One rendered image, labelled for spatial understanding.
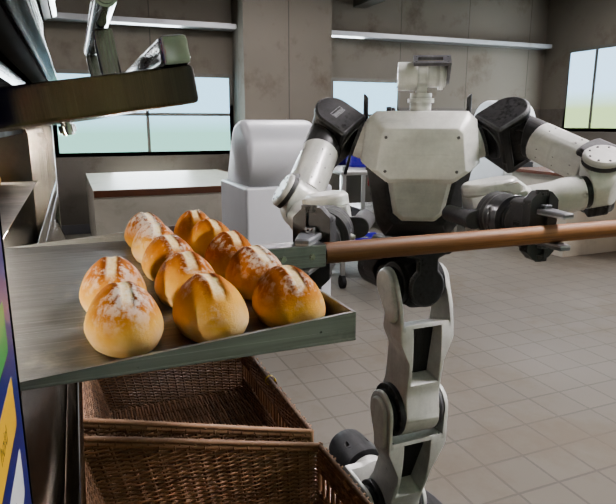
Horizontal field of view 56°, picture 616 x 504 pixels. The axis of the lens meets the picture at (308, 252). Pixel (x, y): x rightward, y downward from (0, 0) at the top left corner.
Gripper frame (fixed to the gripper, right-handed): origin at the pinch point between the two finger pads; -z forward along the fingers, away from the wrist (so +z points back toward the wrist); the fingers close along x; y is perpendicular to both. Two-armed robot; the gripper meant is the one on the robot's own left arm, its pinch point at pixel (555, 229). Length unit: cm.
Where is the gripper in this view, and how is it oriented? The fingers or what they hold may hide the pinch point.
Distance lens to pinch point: 105.7
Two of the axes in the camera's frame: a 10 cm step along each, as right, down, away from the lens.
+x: 0.0, 9.8, 2.2
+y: -9.6, 0.6, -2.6
